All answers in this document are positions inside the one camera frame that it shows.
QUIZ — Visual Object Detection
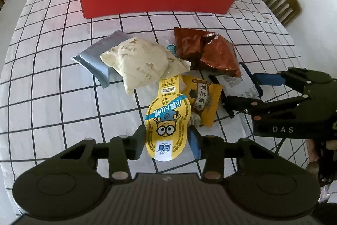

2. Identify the person's right hand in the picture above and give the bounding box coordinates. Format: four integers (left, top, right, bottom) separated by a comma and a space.
307, 139, 320, 170

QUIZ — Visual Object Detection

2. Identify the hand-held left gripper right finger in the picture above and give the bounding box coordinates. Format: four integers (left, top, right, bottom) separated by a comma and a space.
187, 126, 283, 184

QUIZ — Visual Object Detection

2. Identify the silver white snack packet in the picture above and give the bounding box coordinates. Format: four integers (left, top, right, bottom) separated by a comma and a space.
209, 73, 262, 99

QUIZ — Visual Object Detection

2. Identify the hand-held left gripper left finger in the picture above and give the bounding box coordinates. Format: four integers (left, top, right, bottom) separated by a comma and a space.
54, 125, 147, 184

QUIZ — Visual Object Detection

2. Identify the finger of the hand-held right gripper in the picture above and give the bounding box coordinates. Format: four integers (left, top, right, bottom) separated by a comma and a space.
221, 94, 306, 120
238, 63, 290, 98

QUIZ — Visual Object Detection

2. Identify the cream snack packet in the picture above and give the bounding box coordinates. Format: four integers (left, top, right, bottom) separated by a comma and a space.
99, 36, 192, 95

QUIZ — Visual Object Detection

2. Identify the yellow scroll print snack packet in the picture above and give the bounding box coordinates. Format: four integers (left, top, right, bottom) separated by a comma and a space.
180, 75, 223, 127

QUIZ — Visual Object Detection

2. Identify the yellow cartoon jelly packet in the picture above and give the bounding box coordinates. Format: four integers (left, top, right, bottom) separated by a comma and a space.
145, 75, 192, 162

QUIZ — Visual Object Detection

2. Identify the grey-blue snack packet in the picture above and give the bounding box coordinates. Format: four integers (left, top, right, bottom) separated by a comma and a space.
72, 30, 129, 89

